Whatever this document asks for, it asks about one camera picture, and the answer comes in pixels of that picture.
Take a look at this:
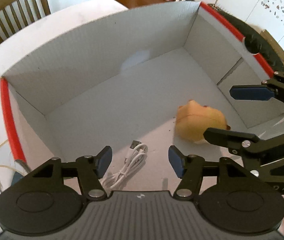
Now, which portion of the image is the yellow plush toy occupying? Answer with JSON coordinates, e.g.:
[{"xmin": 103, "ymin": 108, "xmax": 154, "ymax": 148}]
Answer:
[{"xmin": 175, "ymin": 100, "xmax": 231, "ymax": 144}]

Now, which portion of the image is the white usb cable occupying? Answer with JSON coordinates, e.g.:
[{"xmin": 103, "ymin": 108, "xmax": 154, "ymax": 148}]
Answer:
[{"xmin": 99, "ymin": 139, "xmax": 150, "ymax": 191}]

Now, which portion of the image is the red cardboard box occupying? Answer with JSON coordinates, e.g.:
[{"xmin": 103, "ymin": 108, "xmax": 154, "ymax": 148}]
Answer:
[{"xmin": 0, "ymin": 0, "xmax": 284, "ymax": 165}]

